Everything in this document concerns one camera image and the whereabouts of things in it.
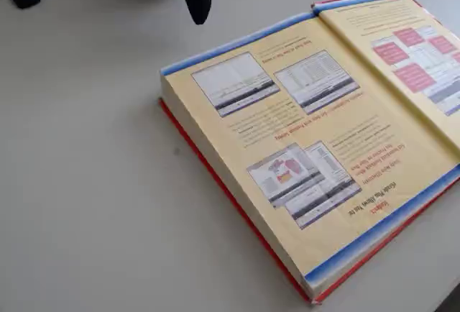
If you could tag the red anatomy textbook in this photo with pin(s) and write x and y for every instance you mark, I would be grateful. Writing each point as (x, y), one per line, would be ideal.
(305, 146)

